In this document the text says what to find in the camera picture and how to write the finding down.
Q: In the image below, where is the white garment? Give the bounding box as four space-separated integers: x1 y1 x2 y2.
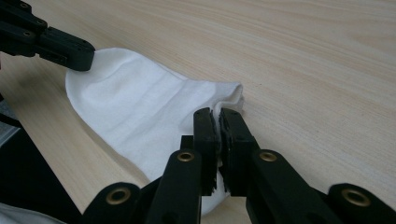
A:
0 202 67 224

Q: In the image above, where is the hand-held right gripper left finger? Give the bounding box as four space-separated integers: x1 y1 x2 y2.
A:
180 107 219 197

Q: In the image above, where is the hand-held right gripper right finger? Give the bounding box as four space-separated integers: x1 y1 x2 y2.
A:
219 107 262 198

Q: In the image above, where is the white sock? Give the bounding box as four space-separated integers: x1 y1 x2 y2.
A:
64 47 246 217

